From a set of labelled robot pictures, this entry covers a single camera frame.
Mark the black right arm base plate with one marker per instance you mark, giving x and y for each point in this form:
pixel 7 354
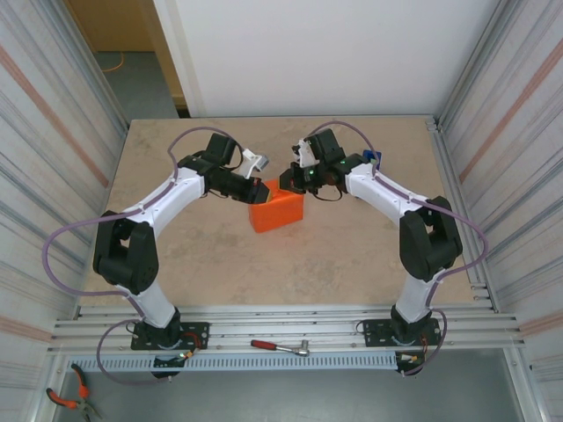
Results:
pixel 371 327

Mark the yellow power connector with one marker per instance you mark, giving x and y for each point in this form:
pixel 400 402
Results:
pixel 412 358
pixel 187 354

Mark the blue tape dispenser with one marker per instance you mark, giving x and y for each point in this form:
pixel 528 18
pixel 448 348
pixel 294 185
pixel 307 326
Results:
pixel 377 156

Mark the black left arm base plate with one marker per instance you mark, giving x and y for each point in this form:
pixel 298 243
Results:
pixel 200 327

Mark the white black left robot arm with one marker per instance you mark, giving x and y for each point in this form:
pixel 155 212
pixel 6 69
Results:
pixel 127 255

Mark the aluminium rail frame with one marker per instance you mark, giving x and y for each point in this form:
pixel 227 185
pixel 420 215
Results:
pixel 286 323

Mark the aluminium side rail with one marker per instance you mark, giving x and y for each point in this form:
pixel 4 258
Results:
pixel 456 184

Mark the yellow wooden door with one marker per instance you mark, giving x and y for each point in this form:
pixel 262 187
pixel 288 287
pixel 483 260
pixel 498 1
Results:
pixel 110 26

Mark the aluminium frame post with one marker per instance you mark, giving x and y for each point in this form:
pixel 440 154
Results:
pixel 479 57
pixel 94 70

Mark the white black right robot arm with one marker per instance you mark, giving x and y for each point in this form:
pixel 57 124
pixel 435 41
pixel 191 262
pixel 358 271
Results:
pixel 431 242

